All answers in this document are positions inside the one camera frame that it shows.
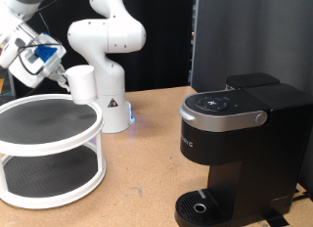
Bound black camera cable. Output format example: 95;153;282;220
17;0;64;77

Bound white two-tier turntable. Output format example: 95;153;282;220
0;93;108;210

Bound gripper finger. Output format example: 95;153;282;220
53;64;68;78
48;73;71;93

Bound white mug with green tape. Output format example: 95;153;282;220
64;64;99;105

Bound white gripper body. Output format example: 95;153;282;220
8;32;67;89

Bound black Keurig drip tray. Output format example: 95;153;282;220
174;188;230;227

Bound aluminium frame post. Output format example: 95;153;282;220
188;0;200;87

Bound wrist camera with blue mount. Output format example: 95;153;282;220
27;44;64;78

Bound black Keurig coffee machine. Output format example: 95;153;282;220
174;72;313;227

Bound grey slanted frame post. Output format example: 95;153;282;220
7;73;17;97

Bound Keurig lid with silver handle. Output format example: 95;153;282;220
177;89;272;133

